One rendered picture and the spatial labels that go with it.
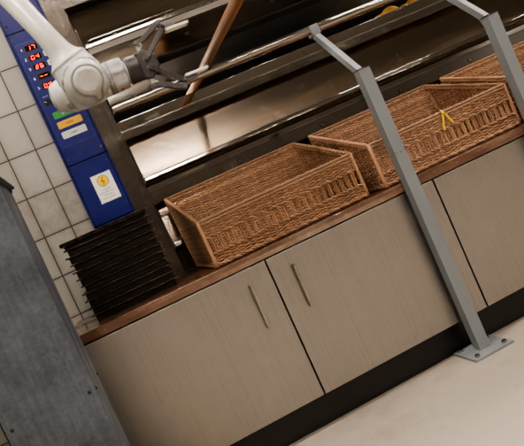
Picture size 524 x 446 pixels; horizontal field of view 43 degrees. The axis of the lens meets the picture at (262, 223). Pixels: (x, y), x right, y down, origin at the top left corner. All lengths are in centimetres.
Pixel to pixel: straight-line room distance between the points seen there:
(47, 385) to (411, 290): 114
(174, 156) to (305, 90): 58
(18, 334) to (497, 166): 155
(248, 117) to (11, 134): 86
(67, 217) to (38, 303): 102
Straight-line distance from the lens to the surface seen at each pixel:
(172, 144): 252
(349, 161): 213
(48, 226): 249
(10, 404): 154
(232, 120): 256
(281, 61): 266
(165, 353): 196
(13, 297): 151
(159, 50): 259
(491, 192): 227
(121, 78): 185
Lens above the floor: 75
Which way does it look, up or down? 3 degrees down
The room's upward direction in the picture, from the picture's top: 24 degrees counter-clockwise
